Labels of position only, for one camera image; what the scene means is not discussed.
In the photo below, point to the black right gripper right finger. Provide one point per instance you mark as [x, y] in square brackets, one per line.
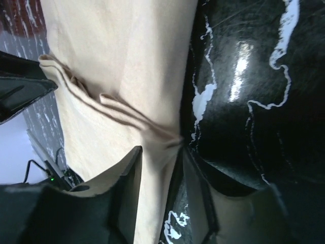
[223, 210]

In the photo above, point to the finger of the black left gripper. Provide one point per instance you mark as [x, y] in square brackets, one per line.
[22, 83]

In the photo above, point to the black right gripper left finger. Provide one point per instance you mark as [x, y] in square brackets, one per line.
[101, 210]

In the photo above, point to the beige t shirt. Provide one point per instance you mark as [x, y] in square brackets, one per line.
[119, 67]

